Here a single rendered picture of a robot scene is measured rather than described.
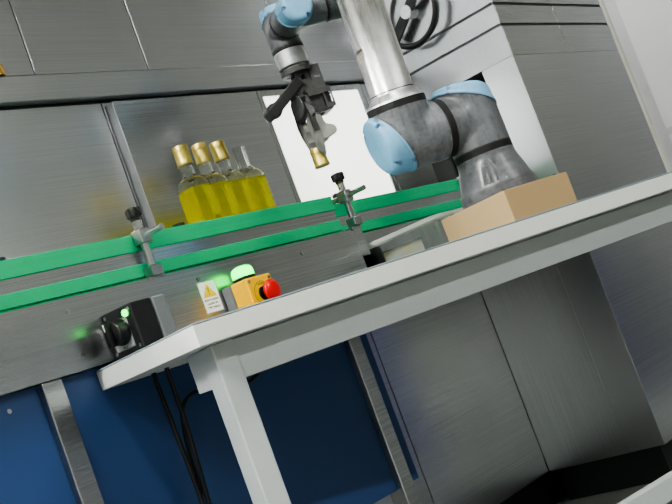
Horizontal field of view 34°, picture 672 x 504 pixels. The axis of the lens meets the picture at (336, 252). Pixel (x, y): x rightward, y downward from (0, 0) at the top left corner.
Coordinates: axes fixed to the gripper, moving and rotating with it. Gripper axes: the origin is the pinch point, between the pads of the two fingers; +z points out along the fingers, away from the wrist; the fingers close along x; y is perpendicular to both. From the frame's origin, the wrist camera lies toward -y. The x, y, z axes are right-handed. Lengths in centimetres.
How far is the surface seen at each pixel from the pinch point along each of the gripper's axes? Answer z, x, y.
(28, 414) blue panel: 36, -51, -83
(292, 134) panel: -11.6, 28.4, 7.2
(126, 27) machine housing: -43, 11, -29
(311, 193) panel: 4.5, 27.9, 6.2
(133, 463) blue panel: 49, -43, -69
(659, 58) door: -26, 159, 235
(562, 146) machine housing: 13, 31, 84
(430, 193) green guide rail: 14.1, 26.0, 36.8
